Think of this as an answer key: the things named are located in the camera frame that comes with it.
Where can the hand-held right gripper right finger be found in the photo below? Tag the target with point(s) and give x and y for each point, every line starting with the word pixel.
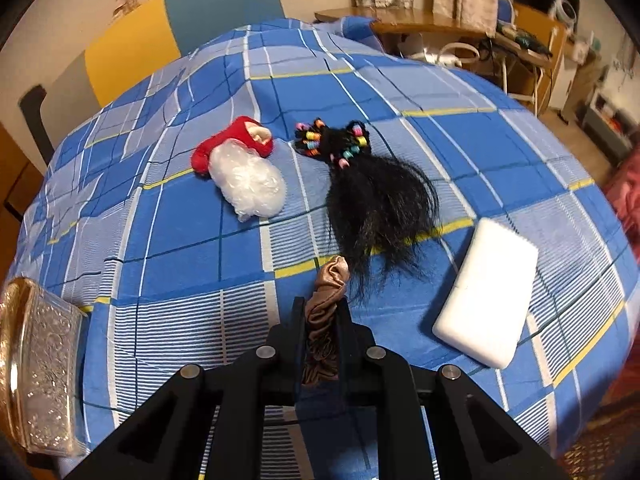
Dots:
pixel 344 340

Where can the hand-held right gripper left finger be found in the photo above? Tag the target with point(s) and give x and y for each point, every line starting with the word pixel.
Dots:
pixel 299 340

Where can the brown satin scrunchie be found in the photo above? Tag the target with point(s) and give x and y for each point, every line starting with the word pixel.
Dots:
pixel 325 285

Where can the black beaded hairpiece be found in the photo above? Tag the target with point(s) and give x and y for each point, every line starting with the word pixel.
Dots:
pixel 380 200

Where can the white sponge block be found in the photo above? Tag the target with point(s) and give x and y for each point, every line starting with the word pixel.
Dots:
pixel 487 290

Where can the clear plastic bag bundle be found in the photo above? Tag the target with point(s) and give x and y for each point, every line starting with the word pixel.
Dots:
pixel 247 182

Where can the red fluffy sock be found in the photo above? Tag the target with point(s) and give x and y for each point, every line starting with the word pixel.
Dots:
pixel 235 132

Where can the blue plaid bedsheet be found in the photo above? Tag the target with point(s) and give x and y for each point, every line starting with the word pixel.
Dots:
pixel 200 260

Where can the pink ruffled quilt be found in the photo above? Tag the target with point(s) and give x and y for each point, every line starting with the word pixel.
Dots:
pixel 627 195

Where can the wooden wardrobe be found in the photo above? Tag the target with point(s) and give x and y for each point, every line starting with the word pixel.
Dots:
pixel 15 185

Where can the wooden desk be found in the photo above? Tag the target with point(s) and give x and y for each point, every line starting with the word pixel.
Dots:
pixel 415 22

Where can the grey low shelf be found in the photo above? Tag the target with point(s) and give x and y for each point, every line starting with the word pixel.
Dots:
pixel 607 125

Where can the grey yellow blue headboard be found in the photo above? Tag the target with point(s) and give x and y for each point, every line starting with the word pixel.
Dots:
pixel 125 40

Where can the black rolled mat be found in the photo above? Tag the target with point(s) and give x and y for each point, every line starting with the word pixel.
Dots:
pixel 35 110

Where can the blue padded chair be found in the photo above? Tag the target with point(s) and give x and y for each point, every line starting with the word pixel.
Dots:
pixel 505 10

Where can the wooden chair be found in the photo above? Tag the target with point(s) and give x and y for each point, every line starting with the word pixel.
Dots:
pixel 537 25

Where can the white round fan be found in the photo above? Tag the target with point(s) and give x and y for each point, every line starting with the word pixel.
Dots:
pixel 565 9

